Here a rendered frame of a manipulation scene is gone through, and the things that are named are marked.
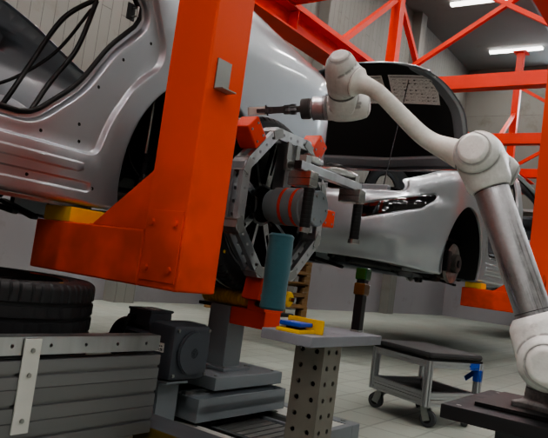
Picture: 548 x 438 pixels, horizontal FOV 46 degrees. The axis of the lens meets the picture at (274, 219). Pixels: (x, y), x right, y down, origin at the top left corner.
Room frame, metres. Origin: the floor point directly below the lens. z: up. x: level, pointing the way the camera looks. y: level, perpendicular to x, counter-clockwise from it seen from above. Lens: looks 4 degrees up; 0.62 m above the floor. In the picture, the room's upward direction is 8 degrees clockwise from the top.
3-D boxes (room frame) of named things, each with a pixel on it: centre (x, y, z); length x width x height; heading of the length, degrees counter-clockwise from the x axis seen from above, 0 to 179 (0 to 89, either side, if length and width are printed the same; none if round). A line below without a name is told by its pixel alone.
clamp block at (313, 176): (2.10, -0.08, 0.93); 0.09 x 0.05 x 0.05; 54
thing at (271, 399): (2.41, 0.16, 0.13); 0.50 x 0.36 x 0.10; 144
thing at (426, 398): (3.17, -0.84, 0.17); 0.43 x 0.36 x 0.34; 30
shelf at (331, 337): (1.96, -0.20, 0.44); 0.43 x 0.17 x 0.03; 144
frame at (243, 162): (2.36, -0.01, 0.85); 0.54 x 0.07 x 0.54; 144
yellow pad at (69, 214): (2.15, 0.66, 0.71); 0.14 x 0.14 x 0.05; 54
